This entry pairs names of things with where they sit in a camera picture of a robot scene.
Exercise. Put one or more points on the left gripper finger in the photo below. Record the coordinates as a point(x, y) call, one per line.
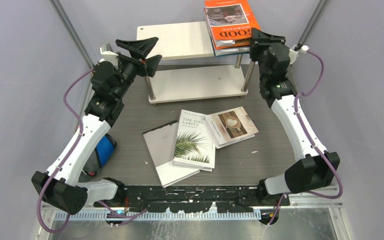
point(138, 48)
point(151, 65)

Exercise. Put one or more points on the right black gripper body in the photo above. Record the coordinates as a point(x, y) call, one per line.
point(258, 51)

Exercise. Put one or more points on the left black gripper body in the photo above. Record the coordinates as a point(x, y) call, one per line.
point(129, 69)

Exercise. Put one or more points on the teal Humor book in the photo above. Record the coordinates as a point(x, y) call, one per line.
point(231, 51)

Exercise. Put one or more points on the orange book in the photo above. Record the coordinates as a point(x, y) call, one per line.
point(229, 22)

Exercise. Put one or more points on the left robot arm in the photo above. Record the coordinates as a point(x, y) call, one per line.
point(59, 185)

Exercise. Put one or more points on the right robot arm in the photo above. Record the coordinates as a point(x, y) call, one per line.
point(315, 166)

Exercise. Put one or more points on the white two-tier shelf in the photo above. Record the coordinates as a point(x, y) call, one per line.
point(191, 40)

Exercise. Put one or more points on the grey white notebook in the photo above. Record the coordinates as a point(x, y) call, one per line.
point(160, 142)

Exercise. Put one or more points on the blue grey cloth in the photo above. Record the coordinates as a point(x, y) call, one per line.
point(98, 158)

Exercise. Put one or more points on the white coffee cover book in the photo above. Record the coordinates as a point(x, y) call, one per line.
point(229, 127)

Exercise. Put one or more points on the white palm leaf book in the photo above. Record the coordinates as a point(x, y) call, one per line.
point(194, 147)

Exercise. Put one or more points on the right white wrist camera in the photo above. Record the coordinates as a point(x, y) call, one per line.
point(295, 52)

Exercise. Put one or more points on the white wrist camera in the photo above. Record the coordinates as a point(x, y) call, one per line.
point(295, 52)
point(108, 55)

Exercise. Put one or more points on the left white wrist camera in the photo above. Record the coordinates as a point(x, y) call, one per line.
point(108, 55)

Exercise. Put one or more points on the white slotted cable duct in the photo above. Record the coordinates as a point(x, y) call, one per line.
point(212, 215)

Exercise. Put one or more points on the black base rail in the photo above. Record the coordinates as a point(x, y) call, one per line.
point(195, 199)

